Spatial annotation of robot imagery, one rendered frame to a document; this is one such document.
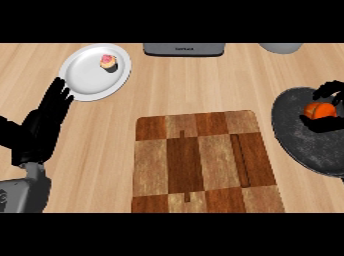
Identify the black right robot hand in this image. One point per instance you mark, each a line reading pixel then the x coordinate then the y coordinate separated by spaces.
pixel 338 96

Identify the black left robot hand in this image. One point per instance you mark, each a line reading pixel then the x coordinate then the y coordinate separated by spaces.
pixel 39 128

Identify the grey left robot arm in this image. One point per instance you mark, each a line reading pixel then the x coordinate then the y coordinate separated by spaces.
pixel 16 195

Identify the dark grey pan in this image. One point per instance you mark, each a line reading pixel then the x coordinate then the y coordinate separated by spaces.
pixel 311 140

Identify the checkered wooden cutting board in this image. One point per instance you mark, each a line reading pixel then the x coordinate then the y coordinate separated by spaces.
pixel 205 163

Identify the grey rounded object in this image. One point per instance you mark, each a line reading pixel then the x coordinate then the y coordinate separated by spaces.
pixel 279 47

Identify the white plate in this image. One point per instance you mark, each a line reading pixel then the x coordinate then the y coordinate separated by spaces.
pixel 93 71

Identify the pink frosted cupcake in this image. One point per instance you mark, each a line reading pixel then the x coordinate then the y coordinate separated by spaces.
pixel 107 62

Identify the grey flat appliance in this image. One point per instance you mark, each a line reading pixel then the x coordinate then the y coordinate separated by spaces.
pixel 183 49

